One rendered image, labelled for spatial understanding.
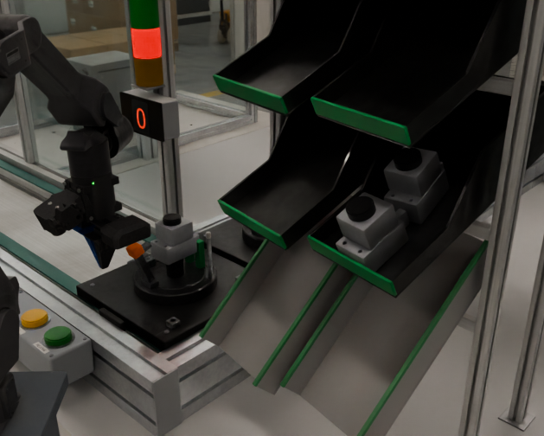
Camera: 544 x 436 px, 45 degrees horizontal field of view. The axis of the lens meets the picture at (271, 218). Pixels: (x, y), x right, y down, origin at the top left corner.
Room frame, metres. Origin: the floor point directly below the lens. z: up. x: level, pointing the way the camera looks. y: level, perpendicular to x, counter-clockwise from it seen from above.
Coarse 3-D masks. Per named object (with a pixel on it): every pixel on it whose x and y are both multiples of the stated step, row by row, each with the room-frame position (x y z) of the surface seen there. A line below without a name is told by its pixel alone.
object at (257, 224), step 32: (288, 128) 0.83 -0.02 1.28; (320, 128) 0.86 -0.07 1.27; (288, 160) 0.83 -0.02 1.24; (320, 160) 0.81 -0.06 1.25; (352, 160) 0.73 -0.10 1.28; (256, 192) 0.79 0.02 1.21; (288, 192) 0.77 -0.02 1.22; (320, 192) 0.75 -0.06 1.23; (352, 192) 0.73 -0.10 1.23; (256, 224) 0.70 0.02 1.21; (288, 224) 0.71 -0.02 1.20
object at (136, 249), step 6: (132, 246) 0.90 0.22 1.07; (138, 246) 0.90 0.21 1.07; (144, 246) 0.92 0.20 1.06; (150, 246) 0.92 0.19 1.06; (132, 252) 0.89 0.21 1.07; (138, 252) 0.90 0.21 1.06; (144, 252) 0.91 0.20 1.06; (138, 258) 0.90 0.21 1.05; (138, 264) 0.90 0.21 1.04; (144, 264) 0.91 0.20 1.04; (144, 270) 0.91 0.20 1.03; (144, 276) 0.91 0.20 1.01; (150, 276) 0.91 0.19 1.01
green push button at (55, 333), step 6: (48, 330) 0.82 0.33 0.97; (54, 330) 0.82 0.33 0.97; (60, 330) 0.82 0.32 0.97; (66, 330) 0.82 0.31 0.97; (48, 336) 0.80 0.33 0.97; (54, 336) 0.80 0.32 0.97; (60, 336) 0.80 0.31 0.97; (66, 336) 0.80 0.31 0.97; (72, 336) 0.82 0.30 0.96; (48, 342) 0.79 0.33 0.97; (54, 342) 0.79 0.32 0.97; (60, 342) 0.79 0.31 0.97; (66, 342) 0.80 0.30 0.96
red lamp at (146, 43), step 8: (136, 32) 1.15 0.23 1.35; (144, 32) 1.15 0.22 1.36; (152, 32) 1.16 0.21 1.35; (136, 40) 1.15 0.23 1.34; (144, 40) 1.15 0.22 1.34; (152, 40) 1.15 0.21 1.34; (160, 40) 1.17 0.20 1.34; (136, 48) 1.16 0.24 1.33; (144, 48) 1.15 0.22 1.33; (152, 48) 1.15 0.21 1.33; (160, 48) 1.17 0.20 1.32; (136, 56) 1.16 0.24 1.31; (144, 56) 1.15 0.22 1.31; (152, 56) 1.15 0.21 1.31
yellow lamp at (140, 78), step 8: (160, 56) 1.17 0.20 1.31; (136, 64) 1.16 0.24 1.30; (144, 64) 1.15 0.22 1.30; (152, 64) 1.15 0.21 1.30; (160, 64) 1.17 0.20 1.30; (136, 72) 1.16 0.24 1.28; (144, 72) 1.15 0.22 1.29; (152, 72) 1.15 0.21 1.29; (160, 72) 1.16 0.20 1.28; (136, 80) 1.16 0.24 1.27; (144, 80) 1.15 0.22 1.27; (152, 80) 1.15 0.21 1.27; (160, 80) 1.16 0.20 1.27
